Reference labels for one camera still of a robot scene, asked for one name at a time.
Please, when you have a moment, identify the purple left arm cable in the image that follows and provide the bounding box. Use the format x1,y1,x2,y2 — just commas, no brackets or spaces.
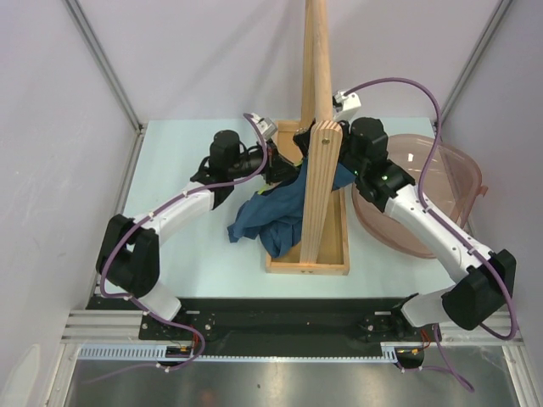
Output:
100,112,271,315

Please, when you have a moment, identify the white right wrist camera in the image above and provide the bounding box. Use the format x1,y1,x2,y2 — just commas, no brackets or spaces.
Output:
333,91,361,122

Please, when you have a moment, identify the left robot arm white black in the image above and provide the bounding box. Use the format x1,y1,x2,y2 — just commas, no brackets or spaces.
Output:
96,127,307,339

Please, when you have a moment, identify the green hanger with metal hook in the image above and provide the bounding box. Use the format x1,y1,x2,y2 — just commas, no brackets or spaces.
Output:
257,160,303,195

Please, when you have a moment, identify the pink translucent plastic bowl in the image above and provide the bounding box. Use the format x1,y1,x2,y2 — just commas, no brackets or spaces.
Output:
352,134,487,259

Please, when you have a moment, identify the left aluminium frame post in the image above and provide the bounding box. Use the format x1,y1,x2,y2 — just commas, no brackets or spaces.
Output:
59,0,145,132

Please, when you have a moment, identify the wooden rack with tray base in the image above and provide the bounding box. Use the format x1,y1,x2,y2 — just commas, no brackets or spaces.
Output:
266,1,350,276

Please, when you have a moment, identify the right aluminium frame post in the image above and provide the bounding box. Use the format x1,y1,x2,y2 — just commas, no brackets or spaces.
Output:
441,0,516,125

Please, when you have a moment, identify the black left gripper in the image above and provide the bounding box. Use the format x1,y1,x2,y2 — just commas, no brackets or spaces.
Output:
227,139,300,187

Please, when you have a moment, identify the aluminium frame post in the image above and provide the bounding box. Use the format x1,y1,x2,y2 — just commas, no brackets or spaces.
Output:
59,0,145,132
441,0,516,125

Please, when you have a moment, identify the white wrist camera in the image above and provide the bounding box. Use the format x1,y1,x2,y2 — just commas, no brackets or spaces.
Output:
333,91,361,122
249,113,278,141

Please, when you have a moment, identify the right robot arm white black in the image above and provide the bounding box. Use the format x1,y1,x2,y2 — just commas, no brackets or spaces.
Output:
338,118,517,340

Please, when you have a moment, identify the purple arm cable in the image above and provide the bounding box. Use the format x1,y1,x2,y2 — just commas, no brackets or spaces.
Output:
345,77,519,393
100,112,271,315

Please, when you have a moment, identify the grey slotted cable duct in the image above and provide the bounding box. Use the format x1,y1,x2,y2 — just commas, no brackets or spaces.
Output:
78,343,423,366

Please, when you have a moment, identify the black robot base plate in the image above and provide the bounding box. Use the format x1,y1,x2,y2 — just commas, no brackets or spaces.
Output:
87,297,442,358

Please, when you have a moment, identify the dark blue t shirt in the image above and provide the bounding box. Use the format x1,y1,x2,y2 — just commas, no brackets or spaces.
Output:
227,159,355,259

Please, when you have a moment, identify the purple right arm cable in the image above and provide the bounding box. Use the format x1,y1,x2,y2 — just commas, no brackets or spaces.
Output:
345,77,519,393

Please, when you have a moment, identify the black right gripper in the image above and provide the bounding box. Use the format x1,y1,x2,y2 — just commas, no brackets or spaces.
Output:
293,111,365,176

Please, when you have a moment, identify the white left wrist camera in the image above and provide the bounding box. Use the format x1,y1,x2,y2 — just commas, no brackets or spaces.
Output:
249,113,278,141

